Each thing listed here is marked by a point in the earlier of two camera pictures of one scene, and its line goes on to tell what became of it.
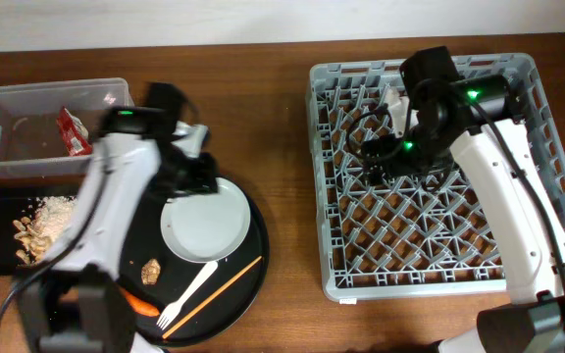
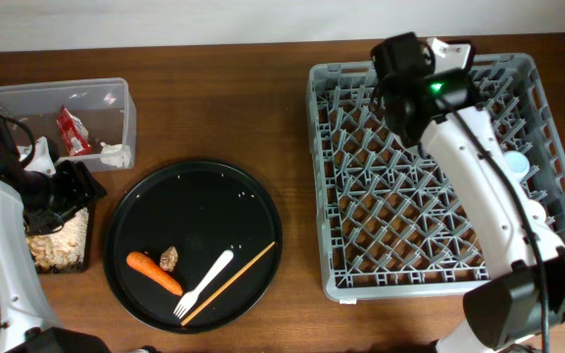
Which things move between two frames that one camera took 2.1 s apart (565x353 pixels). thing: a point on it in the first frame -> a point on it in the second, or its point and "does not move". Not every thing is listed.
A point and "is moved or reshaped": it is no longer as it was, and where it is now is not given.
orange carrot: (139, 306) -> (156, 271)
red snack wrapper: (76, 133) does not move
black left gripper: (206, 183) -> (83, 188)
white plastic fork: (172, 310) -> (189, 299)
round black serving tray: (148, 270) is moved or reshaped
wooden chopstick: (213, 296) is moved or reshaped
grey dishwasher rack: (426, 236) does not move
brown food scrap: (150, 272) -> (169, 259)
